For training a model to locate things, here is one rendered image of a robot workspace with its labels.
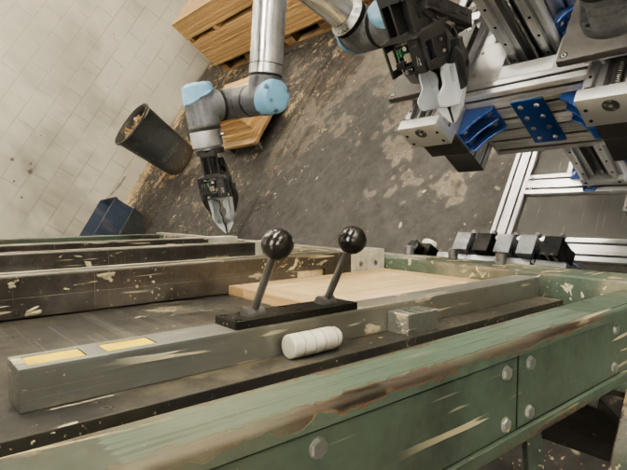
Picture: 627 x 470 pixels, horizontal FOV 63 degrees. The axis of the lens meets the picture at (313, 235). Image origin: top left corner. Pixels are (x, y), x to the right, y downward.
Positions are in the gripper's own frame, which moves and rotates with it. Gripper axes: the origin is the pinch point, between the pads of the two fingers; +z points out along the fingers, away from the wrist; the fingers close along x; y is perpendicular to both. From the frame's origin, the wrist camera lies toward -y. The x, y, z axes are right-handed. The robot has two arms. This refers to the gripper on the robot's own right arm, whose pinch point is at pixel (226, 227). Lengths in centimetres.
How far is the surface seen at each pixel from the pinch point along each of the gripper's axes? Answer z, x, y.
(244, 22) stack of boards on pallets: -124, 1, -413
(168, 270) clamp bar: 0.6, -8.1, 32.5
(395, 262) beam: 17.3, 41.5, -0.7
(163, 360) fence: -1, 2, 78
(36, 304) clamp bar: -1, -26, 47
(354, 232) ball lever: -8, 25, 66
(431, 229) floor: 41, 84, -120
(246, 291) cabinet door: 7.8, 5.7, 31.2
